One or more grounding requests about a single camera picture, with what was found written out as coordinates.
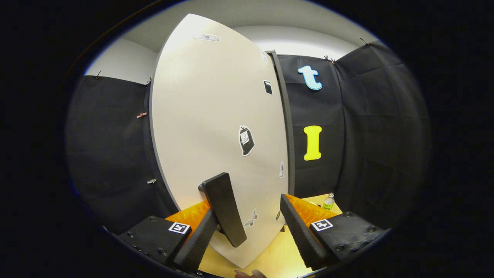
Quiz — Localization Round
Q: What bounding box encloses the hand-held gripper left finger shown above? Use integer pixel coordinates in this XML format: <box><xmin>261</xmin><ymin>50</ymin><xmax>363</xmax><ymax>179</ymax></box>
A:
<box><xmin>118</xmin><ymin>199</ymin><xmax>219</xmax><ymax>273</ymax></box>

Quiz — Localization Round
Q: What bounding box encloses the black backdrop cloth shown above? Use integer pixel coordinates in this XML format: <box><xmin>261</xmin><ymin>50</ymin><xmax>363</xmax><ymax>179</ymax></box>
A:
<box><xmin>65</xmin><ymin>39</ymin><xmax>431</xmax><ymax>236</ymax></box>

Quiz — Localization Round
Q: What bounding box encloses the black cabinet door handle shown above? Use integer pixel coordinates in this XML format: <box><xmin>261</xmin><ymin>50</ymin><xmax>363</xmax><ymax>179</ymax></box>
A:
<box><xmin>198</xmin><ymin>172</ymin><xmax>247</xmax><ymax>248</ymax></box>

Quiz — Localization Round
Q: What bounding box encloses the beige shoe cabinet door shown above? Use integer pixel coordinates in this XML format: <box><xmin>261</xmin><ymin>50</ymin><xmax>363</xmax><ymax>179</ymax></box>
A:
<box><xmin>149</xmin><ymin>14</ymin><xmax>291</xmax><ymax>269</ymax></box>

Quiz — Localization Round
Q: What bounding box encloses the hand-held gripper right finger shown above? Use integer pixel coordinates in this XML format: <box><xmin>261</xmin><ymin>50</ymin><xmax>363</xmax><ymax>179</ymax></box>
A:
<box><xmin>280</xmin><ymin>194</ymin><xmax>388</xmax><ymax>271</ymax></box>

